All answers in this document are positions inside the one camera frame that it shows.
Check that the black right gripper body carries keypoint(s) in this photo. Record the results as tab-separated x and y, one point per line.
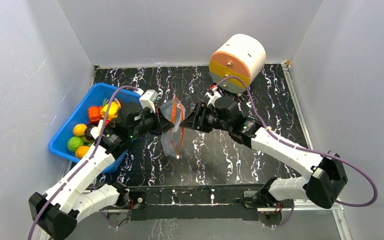
200	117

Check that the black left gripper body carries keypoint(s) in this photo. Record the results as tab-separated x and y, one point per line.
149	124

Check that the clear zip bag orange zipper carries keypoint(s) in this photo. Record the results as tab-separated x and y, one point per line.
172	140

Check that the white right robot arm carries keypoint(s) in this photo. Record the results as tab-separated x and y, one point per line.
321	178

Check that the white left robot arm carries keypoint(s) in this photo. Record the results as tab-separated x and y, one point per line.
58	210

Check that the yellow toy pepper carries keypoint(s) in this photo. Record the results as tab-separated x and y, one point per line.
112	109

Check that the orange toy fruit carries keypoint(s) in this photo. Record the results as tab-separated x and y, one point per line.
94	114

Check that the yellow toy lemon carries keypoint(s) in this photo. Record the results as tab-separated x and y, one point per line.
79	130

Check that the orange toy citrus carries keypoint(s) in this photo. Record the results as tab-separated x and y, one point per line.
81	151

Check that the round drawer cabinet toy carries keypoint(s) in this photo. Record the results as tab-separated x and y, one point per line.
241	56

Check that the green toy fruit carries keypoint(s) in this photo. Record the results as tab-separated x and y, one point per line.
74	143

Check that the blue plastic bin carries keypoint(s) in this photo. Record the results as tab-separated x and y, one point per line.
95	96

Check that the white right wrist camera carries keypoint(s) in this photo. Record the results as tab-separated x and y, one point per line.
212	95

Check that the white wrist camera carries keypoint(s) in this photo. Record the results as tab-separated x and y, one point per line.
212	95
147	100

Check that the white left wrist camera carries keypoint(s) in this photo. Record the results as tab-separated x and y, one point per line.
147	100

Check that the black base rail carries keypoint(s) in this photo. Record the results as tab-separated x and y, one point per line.
221	201

